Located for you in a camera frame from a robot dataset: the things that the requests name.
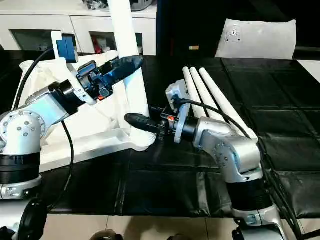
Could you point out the white plastic table leg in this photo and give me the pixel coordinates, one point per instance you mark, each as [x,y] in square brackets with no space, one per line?
[190,85]
[125,32]
[225,105]
[202,95]

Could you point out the white plastic table top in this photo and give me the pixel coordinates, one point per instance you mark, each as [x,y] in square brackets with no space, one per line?
[100,140]

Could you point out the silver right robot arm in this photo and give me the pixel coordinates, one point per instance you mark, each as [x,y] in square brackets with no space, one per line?
[237,150]

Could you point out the red packet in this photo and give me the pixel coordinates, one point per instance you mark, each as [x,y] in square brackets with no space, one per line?
[95,41]

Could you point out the black table mat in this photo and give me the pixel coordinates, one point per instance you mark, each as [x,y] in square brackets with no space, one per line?
[162,187]

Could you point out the black tangled items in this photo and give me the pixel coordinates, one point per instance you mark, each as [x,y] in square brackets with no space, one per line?
[97,4]

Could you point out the white glass-door cabinet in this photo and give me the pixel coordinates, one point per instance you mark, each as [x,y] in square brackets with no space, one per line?
[37,21]

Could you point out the black box with gold label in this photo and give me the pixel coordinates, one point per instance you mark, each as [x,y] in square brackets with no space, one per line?
[190,22]

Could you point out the dark robot right foot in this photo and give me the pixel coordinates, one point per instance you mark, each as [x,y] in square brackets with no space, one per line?
[177,237]

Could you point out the dark robot foot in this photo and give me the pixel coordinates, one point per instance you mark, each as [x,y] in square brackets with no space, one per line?
[177,237]
[107,235]

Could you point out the dark robot left foot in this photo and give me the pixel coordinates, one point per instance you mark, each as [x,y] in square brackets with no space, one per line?
[107,235]

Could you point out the white bag with round fitting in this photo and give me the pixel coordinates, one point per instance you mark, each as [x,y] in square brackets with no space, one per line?
[262,40]

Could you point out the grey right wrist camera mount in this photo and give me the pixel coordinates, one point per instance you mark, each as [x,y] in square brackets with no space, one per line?
[183,117]

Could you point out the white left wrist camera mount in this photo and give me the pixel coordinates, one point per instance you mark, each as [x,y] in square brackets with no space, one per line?
[72,75]

